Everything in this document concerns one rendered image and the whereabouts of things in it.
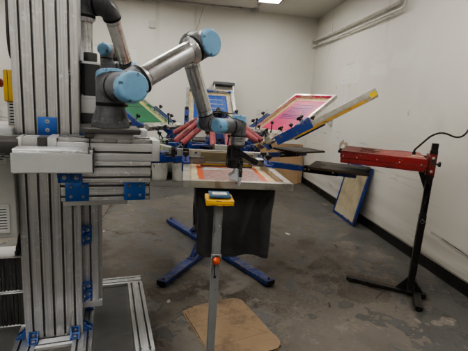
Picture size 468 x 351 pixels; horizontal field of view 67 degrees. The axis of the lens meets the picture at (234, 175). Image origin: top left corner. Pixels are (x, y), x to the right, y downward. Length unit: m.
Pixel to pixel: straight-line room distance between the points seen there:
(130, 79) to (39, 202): 0.74
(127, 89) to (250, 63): 5.35
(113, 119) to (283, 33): 5.57
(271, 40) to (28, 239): 5.65
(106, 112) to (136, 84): 0.20
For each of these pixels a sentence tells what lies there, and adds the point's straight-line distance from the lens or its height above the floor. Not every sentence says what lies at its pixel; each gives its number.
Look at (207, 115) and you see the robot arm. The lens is 1.80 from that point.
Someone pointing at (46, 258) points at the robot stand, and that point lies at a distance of 1.88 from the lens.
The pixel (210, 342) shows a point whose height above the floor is 0.20.
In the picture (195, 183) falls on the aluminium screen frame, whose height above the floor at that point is 0.97.
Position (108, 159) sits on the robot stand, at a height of 1.13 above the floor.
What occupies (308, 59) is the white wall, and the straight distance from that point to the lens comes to 6.92.
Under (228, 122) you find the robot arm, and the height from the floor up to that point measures 1.30.
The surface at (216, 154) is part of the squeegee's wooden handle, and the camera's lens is 2.40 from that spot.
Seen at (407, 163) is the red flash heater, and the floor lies 1.06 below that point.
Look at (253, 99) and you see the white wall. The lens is 6.62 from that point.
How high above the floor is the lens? 1.38
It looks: 11 degrees down
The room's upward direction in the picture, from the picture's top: 4 degrees clockwise
